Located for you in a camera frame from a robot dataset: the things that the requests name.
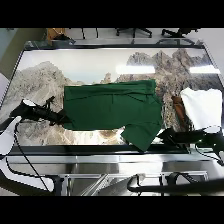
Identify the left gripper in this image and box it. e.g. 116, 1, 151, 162
40, 107, 71, 127

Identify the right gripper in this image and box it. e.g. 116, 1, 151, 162
156, 127, 182, 146

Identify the green T-shirt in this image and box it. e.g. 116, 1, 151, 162
62, 78, 165, 153

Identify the white garment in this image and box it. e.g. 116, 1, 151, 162
180, 87, 224, 132

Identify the black office chair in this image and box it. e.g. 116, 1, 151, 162
115, 27, 153, 39
161, 27, 202, 39

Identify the black cable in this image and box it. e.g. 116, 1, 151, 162
13, 128, 53, 194

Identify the silver frame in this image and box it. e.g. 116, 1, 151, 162
6, 152, 224, 197

